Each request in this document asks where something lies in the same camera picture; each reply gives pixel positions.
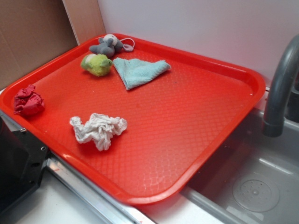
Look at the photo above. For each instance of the green plush toy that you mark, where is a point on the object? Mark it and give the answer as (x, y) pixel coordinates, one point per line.
(98, 65)

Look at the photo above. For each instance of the brown cardboard panel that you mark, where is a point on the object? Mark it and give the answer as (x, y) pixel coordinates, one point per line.
(33, 32)

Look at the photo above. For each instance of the red plastic tray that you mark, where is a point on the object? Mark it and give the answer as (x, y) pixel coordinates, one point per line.
(175, 122)

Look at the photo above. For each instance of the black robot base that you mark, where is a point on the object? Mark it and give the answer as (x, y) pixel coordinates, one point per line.
(23, 158)

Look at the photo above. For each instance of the crumpled red paper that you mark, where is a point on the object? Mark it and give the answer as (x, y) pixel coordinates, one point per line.
(27, 102)

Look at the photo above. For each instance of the grey plush toy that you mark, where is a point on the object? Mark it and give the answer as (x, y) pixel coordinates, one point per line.
(110, 45)

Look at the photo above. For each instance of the silver metal rail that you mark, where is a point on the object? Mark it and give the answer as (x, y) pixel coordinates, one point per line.
(66, 197)

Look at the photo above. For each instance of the folded light blue towel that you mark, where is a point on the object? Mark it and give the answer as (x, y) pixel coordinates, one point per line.
(135, 72)

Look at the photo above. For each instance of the grey plastic sink basin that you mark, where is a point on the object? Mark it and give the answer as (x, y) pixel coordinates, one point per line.
(251, 178)

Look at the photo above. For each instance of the grey toy faucet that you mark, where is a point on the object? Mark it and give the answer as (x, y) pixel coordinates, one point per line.
(283, 98)

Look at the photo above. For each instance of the crumpled white cloth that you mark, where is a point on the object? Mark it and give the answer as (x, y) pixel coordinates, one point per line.
(99, 128)

